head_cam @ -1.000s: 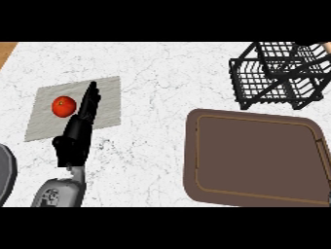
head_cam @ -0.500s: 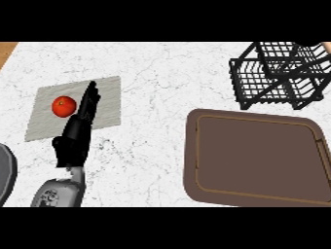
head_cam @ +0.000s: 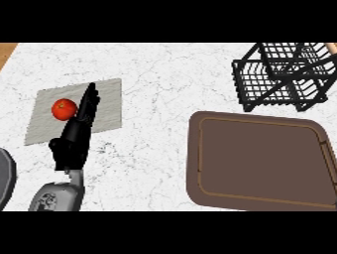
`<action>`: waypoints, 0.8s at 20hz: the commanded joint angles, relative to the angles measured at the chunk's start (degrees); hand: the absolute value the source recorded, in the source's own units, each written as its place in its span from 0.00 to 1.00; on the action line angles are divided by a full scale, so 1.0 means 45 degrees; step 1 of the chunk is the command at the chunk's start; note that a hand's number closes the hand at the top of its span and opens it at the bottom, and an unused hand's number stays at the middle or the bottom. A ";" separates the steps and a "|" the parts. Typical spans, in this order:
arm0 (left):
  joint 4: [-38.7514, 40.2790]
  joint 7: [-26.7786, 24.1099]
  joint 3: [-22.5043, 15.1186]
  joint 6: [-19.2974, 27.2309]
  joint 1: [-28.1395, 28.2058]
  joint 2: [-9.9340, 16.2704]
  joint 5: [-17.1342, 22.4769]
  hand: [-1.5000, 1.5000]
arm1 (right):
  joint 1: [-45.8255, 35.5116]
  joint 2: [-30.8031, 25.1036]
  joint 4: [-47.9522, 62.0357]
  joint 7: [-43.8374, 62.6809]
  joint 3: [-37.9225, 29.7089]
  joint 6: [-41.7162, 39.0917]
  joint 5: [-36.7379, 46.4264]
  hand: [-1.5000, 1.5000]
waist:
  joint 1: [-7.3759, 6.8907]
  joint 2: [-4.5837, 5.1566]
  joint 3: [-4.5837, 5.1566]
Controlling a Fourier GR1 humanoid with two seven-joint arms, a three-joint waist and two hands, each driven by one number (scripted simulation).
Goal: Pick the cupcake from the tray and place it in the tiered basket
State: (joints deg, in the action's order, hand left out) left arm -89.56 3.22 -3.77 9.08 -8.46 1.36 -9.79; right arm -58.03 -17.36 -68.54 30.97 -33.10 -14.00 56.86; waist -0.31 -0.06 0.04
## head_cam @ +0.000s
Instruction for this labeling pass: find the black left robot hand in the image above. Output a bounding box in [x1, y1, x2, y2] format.
[48, 81, 102, 173]

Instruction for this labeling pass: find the brown tray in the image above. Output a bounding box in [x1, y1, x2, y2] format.
[185, 110, 337, 212]

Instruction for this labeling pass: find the red tomato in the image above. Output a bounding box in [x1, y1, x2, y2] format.
[51, 98, 80, 122]

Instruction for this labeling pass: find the grey placemat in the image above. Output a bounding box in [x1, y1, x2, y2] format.
[24, 77, 124, 147]

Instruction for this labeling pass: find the black tiered wire basket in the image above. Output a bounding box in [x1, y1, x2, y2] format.
[231, 43, 337, 113]

